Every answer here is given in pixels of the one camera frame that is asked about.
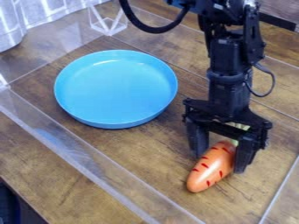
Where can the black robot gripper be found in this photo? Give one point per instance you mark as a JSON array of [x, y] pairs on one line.
[[245, 127]]

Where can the orange toy carrot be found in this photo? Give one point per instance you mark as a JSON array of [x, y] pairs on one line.
[[213, 167]]

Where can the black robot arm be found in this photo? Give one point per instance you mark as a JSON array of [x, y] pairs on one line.
[[235, 46]]

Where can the blue round tray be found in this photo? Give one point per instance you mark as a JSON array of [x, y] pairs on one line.
[[115, 89]]

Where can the white patterned curtain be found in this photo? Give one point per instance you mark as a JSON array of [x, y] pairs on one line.
[[20, 15]]

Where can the clear acrylic enclosure wall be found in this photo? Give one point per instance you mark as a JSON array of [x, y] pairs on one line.
[[129, 189]]

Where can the clear acrylic corner bracket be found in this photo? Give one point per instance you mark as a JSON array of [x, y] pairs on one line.
[[106, 16]]

